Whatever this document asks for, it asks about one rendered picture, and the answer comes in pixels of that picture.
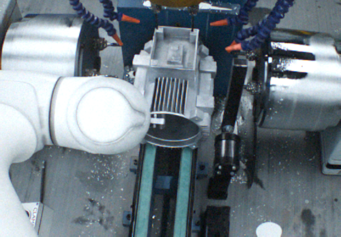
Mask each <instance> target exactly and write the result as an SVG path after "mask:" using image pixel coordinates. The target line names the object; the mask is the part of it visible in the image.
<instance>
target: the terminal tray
mask: <svg viewBox="0 0 341 237"><path fill-rule="evenodd" d="M158 29H162V30H161V31H159V30H156V29H155V31H154V35H153V41H152V48H151V52H150V58H149V64H148V70H149V71H148V80H149V82H150V84H151V83H154V81H155V78H156V82H158V78H160V82H162V81H163V77H164V82H167V77H168V82H170V81H171V78H172V82H175V79H176V82H177V83H179V79H180V83H183V80H184V84H186V85H187V82H188V85H189V86H191V87H194V86H195V80H196V74H197V64H198V56H199V41H198V35H199V30H198V29H194V31H195V34H192V33H191V29H187V28H179V27H166V26H158ZM153 61H156V63H152V62H153ZM189 63H190V64H192V66H191V67H189V66H188V64H189Z"/></svg>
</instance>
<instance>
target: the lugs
mask: <svg viewBox="0 0 341 237"><path fill-rule="evenodd" d="M151 48H152V40H151V41H149V42H147V43H146V44H145V47H144V51H146V52H147V53H148V54H150V52H151ZM208 56H209V49H208V48H207V47H205V46H204V45H202V44H201V45H200V46H199V57H201V58H205V57H208ZM203 117H204V112H203V111H201V110H199V109H198V108H195V109H193V110H190V115H189V119H191V120H192V121H194V122H196V123H198V122H201V121H203ZM140 143H141V144H145V143H148V142H147V141H144V140H142V141H141V142H140ZM188 147H190V148H191V149H194V148H198V147H200V141H198V142H196V143H194V144H193V145H190V146H188Z"/></svg>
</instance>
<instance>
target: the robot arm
mask: <svg viewBox="0 0 341 237"><path fill-rule="evenodd" d="M165 119H166V115H165V114H163V113H161V114H150V110H149V105H148V103H147V101H146V99H145V97H144V96H143V95H142V92H140V91H139V90H138V89H137V87H134V86H133V85H132V84H130V83H128V82H126V81H124V80H122V79H115V78H111V77H104V76H91V77H67V76H55V75H52V74H47V73H43V72H38V71H35V72H34V71H26V70H19V71H18V70H3V69H1V70H0V237H38V235H37V233H36V231H35V229H34V227H33V225H32V223H31V221H30V219H29V217H28V215H27V213H26V212H25V210H24V207H23V205H22V203H21V202H20V200H19V197H18V195H17V194H16V191H15V190H14V187H13V185H12V183H11V181H10V178H9V169H10V165H11V164H12V163H20V162H22V161H26V160H27V159H28V158H29V157H31V156H32V154H34V153H35V152H37V151H39V150H42V149H43V147H44V146H45V145H53V146H64V147H70V148H75V149H80V150H84V151H87V152H91V153H94V154H118V153H124V152H126V151H128V150H130V149H132V148H134V147H135V146H137V145H138V144H139V143H140V142H141V141H142V139H143V138H144V137H145V135H146V133H147V131H148V129H149V127H150V128H152V127H158V128H160V129H163V128H164V126H165Z"/></svg>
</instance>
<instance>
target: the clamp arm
mask: <svg viewBox="0 0 341 237"><path fill-rule="evenodd" d="M247 68H248V60H247V59H241V58H233V62H232V65H231V71H230V80H229V84H228V89H227V96H226V100H225V101H226V103H225V109H224V113H223V119H222V125H221V132H224V131H225V130H229V127H230V130H231V131H232V132H234V127H235V124H236V120H237V114H238V111H239V107H240V101H241V97H242V92H243V89H244V82H245V78H246V75H247Z"/></svg>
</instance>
